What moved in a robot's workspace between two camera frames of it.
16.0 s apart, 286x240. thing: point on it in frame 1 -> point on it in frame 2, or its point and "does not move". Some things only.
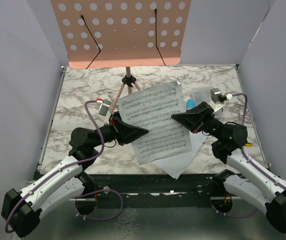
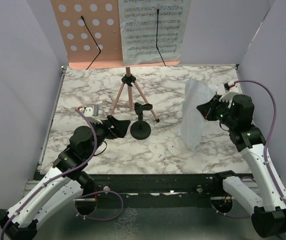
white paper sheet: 175,165 -> 193,124
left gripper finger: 126,133 -> 121,126
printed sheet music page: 152,109 -> 153,31
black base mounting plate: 143,190 does not move
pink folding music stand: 123,33 does not move
